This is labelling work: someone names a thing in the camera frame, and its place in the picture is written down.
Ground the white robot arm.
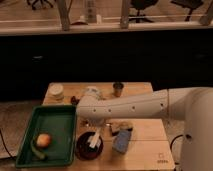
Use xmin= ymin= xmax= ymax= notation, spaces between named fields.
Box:
xmin=76 ymin=87 xmax=213 ymax=171

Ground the black cable right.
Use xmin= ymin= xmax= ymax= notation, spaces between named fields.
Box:
xmin=169 ymin=133 xmax=184 ymax=166

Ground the purple bowl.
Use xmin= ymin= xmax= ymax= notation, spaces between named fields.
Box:
xmin=75 ymin=132 xmax=103 ymax=160

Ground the green cucumber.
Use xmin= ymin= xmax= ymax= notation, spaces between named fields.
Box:
xmin=30 ymin=140 xmax=47 ymax=160

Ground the metal cup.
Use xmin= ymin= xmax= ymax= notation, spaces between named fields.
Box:
xmin=113 ymin=82 xmax=124 ymax=97

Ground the black cable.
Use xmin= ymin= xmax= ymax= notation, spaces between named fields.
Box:
xmin=0 ymin=129 xmax=16 ymax=162
xmin=169 ymin=133 xmax=184 ymax=166

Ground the green plastic tray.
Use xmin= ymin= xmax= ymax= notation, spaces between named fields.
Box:
xmin=15 ymin=105 xmax=77 ymax=168

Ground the dark grapes bunch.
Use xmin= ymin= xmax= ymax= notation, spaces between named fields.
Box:
xmin=70 ymin=96 xmax=79 ymax=106

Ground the black cable left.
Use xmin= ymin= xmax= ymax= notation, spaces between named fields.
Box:
xmin=0 ymin=129 xmax=16 ymax=162

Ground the cream round container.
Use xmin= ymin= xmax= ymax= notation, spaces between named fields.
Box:
xmin=49 ymin=84 xmax=64 ymax=100

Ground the orange apple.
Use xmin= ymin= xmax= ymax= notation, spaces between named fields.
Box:
xmin=36 ymin=133 xmax=51 ymax=148

